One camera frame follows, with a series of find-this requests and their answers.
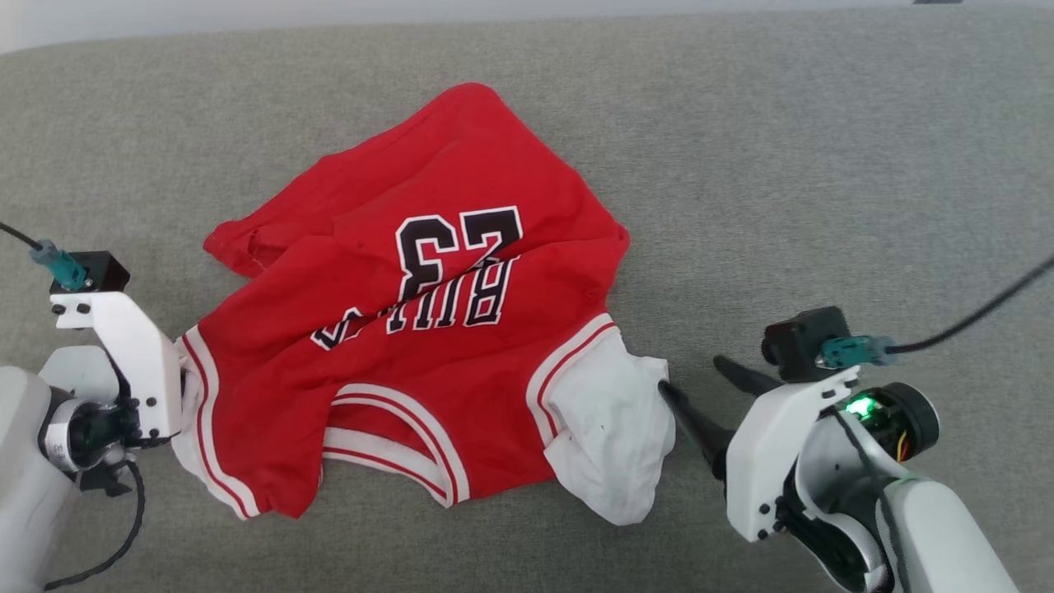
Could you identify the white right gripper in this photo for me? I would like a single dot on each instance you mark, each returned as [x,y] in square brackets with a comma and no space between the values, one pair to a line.
[766,461]

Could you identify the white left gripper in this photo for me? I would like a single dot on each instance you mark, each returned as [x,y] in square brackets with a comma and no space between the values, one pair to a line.
[144,362]

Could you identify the red and white basketball jersey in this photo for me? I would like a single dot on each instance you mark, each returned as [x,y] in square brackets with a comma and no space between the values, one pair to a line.
[370,371]

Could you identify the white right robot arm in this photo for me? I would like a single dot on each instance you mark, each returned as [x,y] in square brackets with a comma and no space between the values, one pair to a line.
[947,535]

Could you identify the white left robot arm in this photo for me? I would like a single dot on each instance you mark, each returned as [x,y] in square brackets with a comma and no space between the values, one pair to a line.
[20,494]

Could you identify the grey fabric sofa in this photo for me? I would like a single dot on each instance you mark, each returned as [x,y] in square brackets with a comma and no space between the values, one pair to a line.
[741,165]

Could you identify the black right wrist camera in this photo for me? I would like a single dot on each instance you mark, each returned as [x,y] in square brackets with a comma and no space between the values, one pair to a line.
[799,338]

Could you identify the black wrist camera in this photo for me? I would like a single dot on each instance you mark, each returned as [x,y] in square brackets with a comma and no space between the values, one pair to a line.
[799,338]
[103,270]

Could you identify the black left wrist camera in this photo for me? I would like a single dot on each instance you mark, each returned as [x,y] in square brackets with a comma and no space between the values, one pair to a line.
[103,270]

